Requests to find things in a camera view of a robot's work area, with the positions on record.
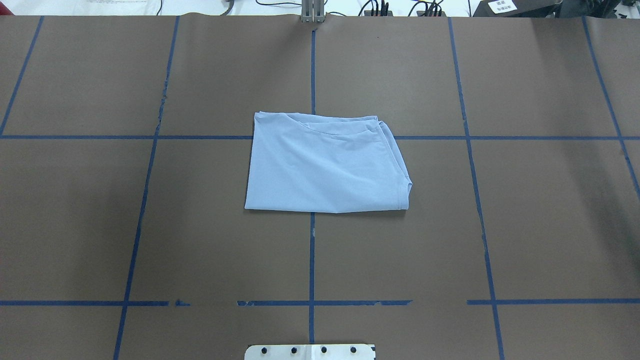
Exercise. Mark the black monitor stand device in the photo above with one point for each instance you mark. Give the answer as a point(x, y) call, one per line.
point(559, 9)

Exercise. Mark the light blue t-shirt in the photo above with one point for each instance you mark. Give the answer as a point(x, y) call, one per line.
point(329, 165)

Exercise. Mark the aluminium frame post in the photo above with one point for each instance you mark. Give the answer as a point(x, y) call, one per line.
point(313, 11)

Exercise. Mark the white camera mast base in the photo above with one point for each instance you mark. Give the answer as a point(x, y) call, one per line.
point(357, 351)

